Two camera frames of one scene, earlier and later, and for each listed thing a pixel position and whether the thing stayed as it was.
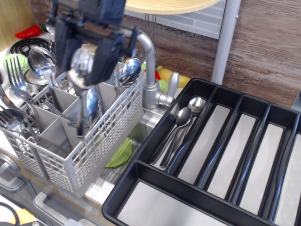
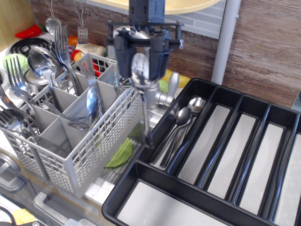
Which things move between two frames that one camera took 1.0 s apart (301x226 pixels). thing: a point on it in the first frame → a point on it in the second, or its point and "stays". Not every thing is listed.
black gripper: x=100 y=19 → x=144 y=12
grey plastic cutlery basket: x=66 y=130 stays
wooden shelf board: x=167 y=7 stays
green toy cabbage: x=13 y=65 stays
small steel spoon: x=81 y=67 → x=140 y=72
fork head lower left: x=11 y=119 stays
